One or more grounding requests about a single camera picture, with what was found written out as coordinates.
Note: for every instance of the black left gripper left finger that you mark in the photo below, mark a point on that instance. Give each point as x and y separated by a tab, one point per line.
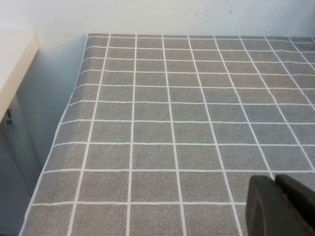
263	214

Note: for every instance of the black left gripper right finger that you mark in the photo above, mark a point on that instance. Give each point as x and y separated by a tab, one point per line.
302	204

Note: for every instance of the grey checked tablecloth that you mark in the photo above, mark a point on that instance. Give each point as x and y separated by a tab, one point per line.
172	123

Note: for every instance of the beige side table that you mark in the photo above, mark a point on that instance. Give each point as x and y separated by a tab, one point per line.
12	61

